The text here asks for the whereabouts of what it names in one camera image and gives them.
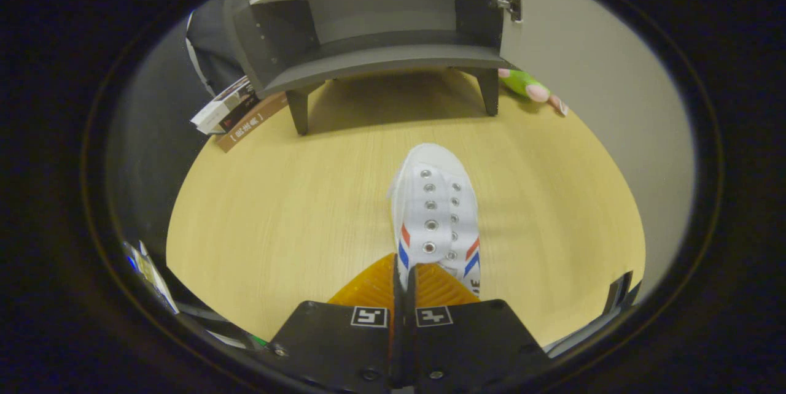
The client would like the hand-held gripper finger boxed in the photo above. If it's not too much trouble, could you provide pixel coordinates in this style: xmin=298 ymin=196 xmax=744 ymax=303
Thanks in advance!
xmin=405 ymin=262 xmax=550 ymax=390
xmin=267 ymin=253 xmax=406 ymax=390

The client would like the white striped canvas shoe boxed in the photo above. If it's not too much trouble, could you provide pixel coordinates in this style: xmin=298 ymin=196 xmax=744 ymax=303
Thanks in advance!
xmin=387 ymin=142 xmax=481 ymax=296

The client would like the beige shoe cabinet door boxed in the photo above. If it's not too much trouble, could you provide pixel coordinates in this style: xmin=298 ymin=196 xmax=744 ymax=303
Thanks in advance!
xmin=491 ymin=0 xmax=698 ymax=303

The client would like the dark object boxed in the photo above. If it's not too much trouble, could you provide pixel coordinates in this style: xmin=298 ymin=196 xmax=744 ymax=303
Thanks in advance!
xmin=602 ymin=271 xmax=642 ymax=321

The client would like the small colourful clutter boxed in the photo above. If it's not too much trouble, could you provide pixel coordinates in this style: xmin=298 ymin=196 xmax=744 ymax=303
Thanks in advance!
xmin=123 ymin=241 xmax=180 ymax=315

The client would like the brown spine book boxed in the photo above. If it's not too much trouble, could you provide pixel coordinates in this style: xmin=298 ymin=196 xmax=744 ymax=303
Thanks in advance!
xmin=216 ymin=92 xmax=289 ymax=153

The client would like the black spine book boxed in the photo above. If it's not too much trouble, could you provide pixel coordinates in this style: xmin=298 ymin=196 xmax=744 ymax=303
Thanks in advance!
xmin=212 ymin=90 xmax=262 ymax=135

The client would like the green plush toy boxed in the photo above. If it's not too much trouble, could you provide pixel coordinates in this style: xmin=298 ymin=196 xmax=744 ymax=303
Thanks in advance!
xmin=497 ymin=68 xmax=570 ymax=117

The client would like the black backdrop cloth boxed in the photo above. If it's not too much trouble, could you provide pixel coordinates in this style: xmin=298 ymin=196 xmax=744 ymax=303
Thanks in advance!
xmin=104 ymin=0 xmax=246 ymax=272

